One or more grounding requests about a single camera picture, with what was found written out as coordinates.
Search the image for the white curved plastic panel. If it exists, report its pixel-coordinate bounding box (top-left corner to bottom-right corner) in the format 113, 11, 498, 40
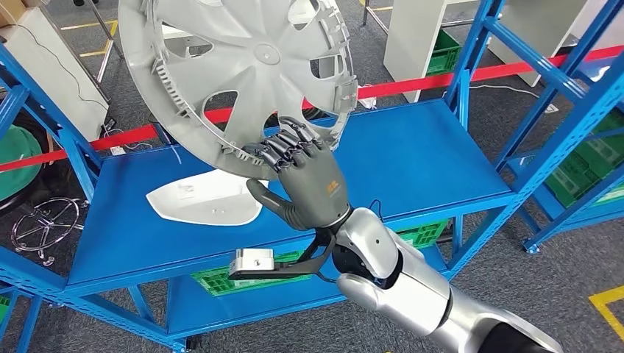
146, 168, 269, 227

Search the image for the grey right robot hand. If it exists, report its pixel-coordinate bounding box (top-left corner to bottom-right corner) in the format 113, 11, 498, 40
242, 116, 353, 232

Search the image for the red barrier belt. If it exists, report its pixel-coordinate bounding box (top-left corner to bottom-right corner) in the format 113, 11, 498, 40
0, 45, 624, 174

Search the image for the white table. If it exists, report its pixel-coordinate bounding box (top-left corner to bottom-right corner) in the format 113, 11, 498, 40
160, 26, 214, 57

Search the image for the silver wheel hubcap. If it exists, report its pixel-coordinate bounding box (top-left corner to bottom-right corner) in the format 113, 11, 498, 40
118, 0, 359, 181

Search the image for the cardboard box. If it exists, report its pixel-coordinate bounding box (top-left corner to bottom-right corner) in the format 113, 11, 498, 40
0, 0, 45, 28

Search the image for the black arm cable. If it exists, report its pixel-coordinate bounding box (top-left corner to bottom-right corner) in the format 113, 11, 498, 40
365, 199, 387, 220

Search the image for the person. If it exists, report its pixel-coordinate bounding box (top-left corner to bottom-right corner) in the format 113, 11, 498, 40
0, 124, 44, 203

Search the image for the white floor cable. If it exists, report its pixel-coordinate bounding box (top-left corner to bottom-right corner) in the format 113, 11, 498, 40
470, 83, 559, 114

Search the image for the chrome metal frame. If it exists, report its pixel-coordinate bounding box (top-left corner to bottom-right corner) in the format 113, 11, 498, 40
88, 0, 125, 84

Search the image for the stool with chrome base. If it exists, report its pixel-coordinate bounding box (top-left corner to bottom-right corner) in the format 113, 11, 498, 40
10, 197, 89, 268

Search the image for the white power adapter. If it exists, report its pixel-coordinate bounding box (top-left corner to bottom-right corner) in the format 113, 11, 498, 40
357, 83, 379, 110

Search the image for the white cabinet panel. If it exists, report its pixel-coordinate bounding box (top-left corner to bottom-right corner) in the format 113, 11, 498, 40
382, 0, 481, 103

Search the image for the yellow floor tape line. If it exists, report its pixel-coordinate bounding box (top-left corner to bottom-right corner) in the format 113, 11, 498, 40
60, 19, 119, 58

